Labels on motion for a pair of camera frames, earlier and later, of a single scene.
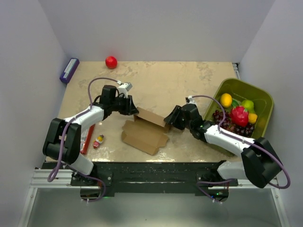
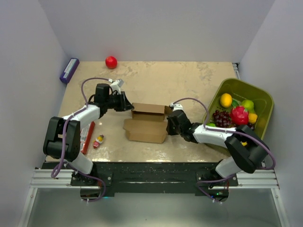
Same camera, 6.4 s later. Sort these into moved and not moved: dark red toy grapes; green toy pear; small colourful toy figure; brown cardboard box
Moved: brown cardboard box
Not moved: green toy pear; small colourful toy figure; dark red toy grapes
